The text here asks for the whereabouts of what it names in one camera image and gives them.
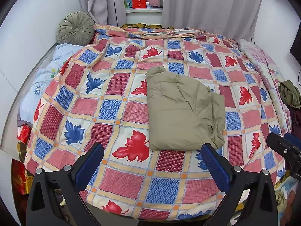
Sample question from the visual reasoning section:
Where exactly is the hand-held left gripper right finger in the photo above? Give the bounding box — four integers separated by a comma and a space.
201, 144, 278, 226

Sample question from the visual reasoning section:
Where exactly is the khaki puffer jacket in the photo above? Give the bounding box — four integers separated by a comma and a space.
145, 66, 226, 151

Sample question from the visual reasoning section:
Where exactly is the leaf print patchwork quilt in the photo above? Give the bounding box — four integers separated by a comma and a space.
24, 25, 293, 222

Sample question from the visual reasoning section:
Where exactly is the pink floral quilt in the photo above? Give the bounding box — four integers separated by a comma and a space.
237, 39, 293, 132

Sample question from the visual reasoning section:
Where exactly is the dark maroon garment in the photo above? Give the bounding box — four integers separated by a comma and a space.
288, 105, 301, 134

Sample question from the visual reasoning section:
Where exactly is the red foil packet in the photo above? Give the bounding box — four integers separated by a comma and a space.
16, 125, 31, 144

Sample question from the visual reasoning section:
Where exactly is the yellow plaid bed sheet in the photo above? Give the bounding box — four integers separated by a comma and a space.
121, 22, 164, 29

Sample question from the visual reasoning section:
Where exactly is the red printed bag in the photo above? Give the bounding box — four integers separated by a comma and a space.
12, 161, 33, 196

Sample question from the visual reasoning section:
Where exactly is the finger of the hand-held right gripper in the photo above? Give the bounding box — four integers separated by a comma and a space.
266, 132, 297, 156
283, 132, 301, 147

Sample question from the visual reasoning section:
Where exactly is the grey curtain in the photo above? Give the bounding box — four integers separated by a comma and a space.
76, 0, 127, 27
162, 0, 262, 40

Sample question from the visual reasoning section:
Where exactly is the black wall television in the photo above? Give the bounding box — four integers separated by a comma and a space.
290, 40, 301, 59

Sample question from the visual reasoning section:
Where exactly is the olive green garment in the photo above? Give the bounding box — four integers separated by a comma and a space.
278, 80, 301, 109

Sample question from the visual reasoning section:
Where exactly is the white window sill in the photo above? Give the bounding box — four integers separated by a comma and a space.
126, 7, 164, 25

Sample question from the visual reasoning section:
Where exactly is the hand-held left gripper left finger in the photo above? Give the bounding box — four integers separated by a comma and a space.
26, 142, 104, 226

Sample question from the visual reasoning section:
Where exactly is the round green pleated cushion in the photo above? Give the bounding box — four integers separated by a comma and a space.
56, 11, 96, 46

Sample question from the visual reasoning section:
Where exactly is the light blue floral sheet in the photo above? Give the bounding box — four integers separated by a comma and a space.
19, 43, 80, 123

